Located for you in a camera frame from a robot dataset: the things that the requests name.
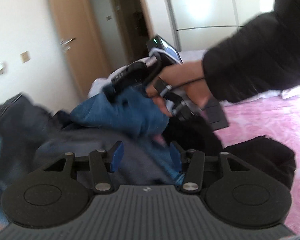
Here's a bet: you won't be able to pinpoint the white wardrobe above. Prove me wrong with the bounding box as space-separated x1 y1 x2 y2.
167 0 275 51

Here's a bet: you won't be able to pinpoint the dark grey striped garment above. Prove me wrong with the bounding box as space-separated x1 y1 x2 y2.
0 94 177 190

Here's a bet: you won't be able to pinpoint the black smartphone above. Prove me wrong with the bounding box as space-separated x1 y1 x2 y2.
204 99 229 131

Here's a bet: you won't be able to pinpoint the wall light switch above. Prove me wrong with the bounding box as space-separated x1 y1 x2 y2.
20 51 31 63

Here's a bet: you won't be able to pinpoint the pink rose bedspread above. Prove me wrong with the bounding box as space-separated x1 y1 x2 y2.
205 89 300 235

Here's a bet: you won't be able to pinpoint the blue denim jeans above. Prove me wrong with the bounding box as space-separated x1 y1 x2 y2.
0 84 186 185

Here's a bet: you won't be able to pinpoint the black sleeved right forearm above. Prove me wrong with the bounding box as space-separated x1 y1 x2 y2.
203 0 300 103

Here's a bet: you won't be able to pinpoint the black trousers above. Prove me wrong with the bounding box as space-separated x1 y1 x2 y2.
162 116 296 189

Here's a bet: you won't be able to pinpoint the wooden door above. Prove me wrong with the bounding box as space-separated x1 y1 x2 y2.
48 0 111 99

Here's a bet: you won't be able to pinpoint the person's right hand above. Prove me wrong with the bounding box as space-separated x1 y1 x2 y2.
157 61 211 108

